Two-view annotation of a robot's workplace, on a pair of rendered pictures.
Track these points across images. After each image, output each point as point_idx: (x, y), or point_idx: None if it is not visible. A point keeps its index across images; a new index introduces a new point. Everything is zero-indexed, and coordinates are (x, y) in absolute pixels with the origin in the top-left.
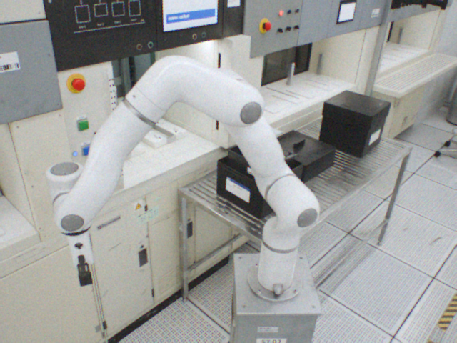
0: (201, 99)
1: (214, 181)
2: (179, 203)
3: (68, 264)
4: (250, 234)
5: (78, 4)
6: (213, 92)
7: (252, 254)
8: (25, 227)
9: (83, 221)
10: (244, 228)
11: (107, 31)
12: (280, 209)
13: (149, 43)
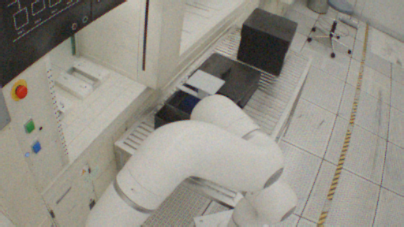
0: (215, 175)
1: (147, 128)
2: (117, 155)
3: None
4: (202, 191)
5: (16, 11)
6: (233, 167)
7: (211, 214)
8: (4, 221)
9: None
10: (195, 185)
11: (44, 25)
12: (264, 210)
13: (84, 18)
